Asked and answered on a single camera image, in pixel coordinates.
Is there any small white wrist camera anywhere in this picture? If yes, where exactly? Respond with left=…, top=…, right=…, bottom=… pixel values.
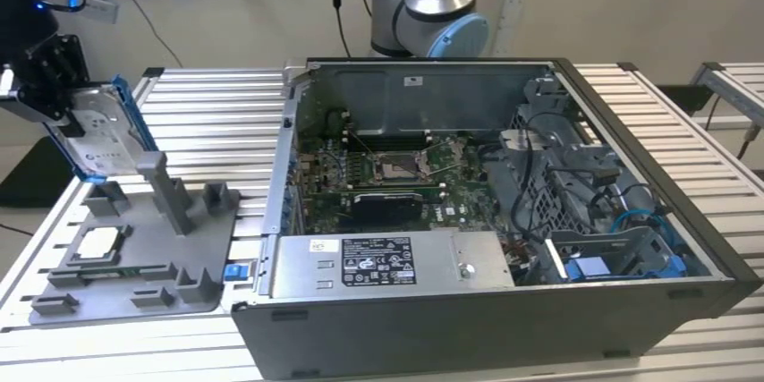
left=77, top=0, right=120, bottom=24

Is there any green motherboard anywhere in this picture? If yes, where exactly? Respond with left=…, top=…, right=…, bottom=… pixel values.
left=294, top=131, right=502, bottom=232

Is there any blue carrier in disk bay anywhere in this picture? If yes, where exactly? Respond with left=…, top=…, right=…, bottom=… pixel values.
left=564, top=256, right=614, bottom=278

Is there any thin black wall cable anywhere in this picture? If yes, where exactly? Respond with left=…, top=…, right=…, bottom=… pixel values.
left=93, top=0, right=184, bottom=69

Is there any metal socket cover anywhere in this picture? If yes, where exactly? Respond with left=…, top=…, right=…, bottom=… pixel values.
left=416, top=137, right=468, bottom=176

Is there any black wire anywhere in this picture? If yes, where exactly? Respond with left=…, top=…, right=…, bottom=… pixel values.
left=513, top=112, right=622, bottom=241

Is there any grey metal disk bay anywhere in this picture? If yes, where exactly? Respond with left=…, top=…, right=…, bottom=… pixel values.
left=482, top=102, right=712, bottom=284

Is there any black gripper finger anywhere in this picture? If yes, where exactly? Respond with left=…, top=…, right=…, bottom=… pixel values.
left=57, top=106, right=86, bottom=139

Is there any blue wire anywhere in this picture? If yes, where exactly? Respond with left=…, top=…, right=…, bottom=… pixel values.
left=610, top=208, right=670, bottom=241

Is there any silver CPU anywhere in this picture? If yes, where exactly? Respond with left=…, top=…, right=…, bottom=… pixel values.
left=74, top=226, right=130, bottom=263

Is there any hard disk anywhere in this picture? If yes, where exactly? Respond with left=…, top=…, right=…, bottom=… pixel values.
left=50, top=73, right=160, bottom=184

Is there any black graphics card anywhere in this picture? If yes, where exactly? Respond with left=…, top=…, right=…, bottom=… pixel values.
left=350, top=191, right=426, bottom=226

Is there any silver power supply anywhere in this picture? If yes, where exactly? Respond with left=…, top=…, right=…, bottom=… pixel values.
left=268, top=230, right=516, bottom=301

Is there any black box under table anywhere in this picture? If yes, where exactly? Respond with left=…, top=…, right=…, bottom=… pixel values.
left=656, top=84, right=714, bottom=117

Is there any metal slat side table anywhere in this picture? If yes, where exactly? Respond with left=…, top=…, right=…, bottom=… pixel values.
left=689, top=62, right=764, bottom=127

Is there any black PC case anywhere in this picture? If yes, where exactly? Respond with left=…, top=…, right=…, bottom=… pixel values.
left=229, top=56, right=764, bottom=381

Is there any CPU socket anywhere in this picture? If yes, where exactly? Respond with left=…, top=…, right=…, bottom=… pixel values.
left=370, top=151, right=426, bottom=184

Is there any grey parts rack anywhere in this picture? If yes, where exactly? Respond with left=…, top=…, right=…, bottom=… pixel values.
left=26, top=151, right=244, bottom=327

